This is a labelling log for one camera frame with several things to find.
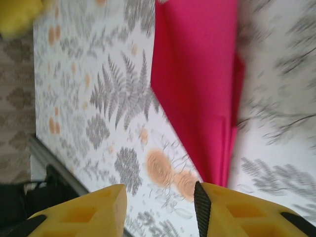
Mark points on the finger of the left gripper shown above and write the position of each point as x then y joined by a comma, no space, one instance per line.
17,14

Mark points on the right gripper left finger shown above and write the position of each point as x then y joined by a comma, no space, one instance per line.
103,212

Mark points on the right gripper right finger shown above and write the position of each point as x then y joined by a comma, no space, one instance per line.
222,217

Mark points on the pink cloth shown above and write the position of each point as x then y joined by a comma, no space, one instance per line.
192,74

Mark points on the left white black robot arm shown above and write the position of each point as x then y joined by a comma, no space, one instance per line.
37,205

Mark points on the aluminium table side rail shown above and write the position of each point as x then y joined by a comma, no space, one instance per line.
56,168

